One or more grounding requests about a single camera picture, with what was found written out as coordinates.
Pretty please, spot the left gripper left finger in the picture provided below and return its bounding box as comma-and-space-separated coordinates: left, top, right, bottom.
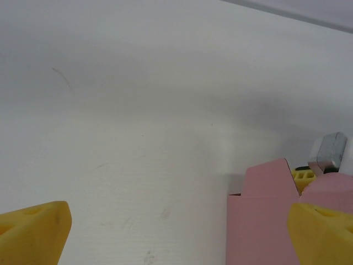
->
0, 200, 73, 265

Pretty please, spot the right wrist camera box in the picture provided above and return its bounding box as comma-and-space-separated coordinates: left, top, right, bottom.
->
307, 131, 353, 177

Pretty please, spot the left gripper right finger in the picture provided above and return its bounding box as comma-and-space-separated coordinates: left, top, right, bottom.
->
287, 202, 353, 265

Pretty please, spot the pink paper box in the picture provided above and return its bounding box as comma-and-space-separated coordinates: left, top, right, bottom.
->
226, 157, 353, 265

